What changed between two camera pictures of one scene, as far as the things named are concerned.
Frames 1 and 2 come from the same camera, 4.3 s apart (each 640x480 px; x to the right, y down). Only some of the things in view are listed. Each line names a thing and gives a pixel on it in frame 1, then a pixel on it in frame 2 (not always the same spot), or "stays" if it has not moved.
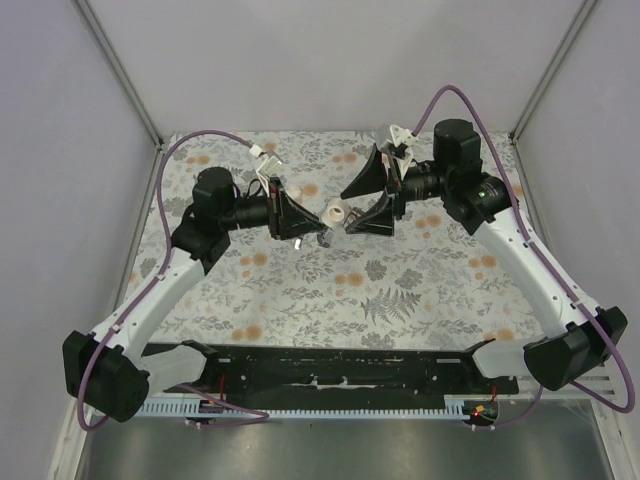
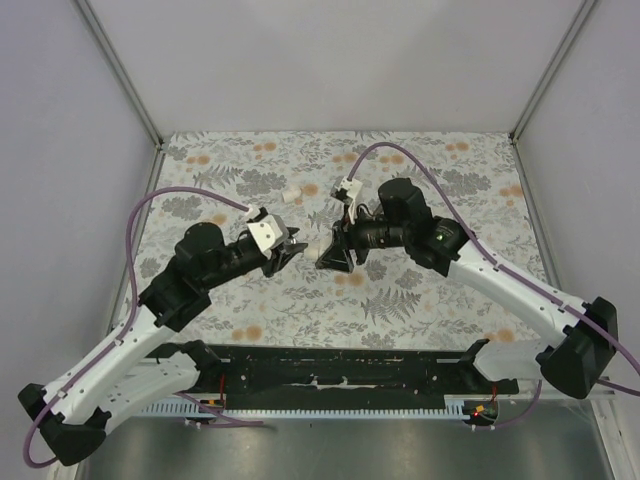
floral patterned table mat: x=431 y=285 stays
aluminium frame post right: x=549 y=72 stays
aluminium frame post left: x=121 y=73 stays
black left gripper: x=275 y=209 to x=275 y=260
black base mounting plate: x=339 y=372 stays
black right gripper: x=393 y=190 to x=346 y=247
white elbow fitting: x=335 y=214 to x=311 y=254
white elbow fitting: x=294 y=190 stays
